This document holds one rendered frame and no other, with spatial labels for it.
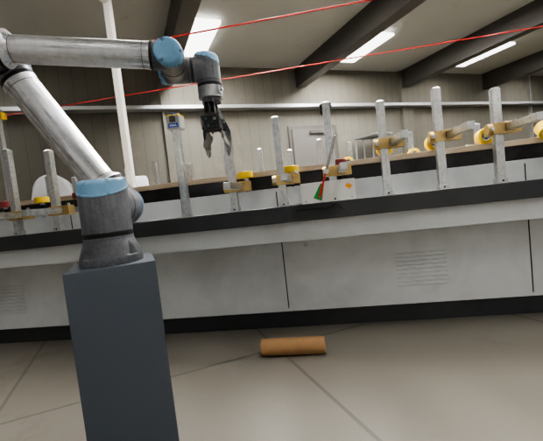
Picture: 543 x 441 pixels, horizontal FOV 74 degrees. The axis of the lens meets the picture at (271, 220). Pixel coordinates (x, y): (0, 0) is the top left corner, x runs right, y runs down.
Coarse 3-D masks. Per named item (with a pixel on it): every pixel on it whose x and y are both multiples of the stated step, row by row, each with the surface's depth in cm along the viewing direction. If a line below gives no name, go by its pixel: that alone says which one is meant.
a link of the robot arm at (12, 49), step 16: (0, 32) 108; (0, 48) 108; (16, 48) 110; (32, 48) 110; (48, 48) 111; (64, 48) 111; (80, 48) 112; (96, 48) 113; (112, 48) 113; (128, 48) 114; (144, 48) 115; (160, 48) 114; (176, 48) 115; (0, 64) 111; (16, 64) 114; (32, 64) 114; (48, 64) 115; (64, 64) 115; (80, 64) 115; (96, 64) 116; (112, 64) 116; (128, 64) 116; (144, 64) 117; (160, 64) 117; (176, 64) 117
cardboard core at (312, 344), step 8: (312, 336) 171; (320, 336) 169; (264, 344) 170; (272, 344) 170; (280, 344) 169; (288, 344) 168; (296, 344) 168; (304, 344) 167; (312, 344) 167; (320, 344) 166; (264, 352) 170; (272, 352) 169; (280, 352) 169; (288, 352) 168; (296, 352) 168; (304, 352) 167; (312, 352) 167; (320, 352) 166
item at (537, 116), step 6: (534, 114) 139; (540, 114) 137; (516, 120) 152; (522, 120) 147; (528, 120) 143; (534, 120) 139; (540, 120) 139; (510, 126) 157; (516, 126) 152; (522, 126) 152
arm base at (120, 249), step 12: (84, 240) 110; (96, 240) 109; (108, 240) 109; (120, 240) 111; (132, 240) 115; (84, 252) 109; (96, 252) 108; (108, 252) 108; (120, 252) 110; (132, 252) 114; (84, 264) 108; (96, 264) 107; (108, 264) 107
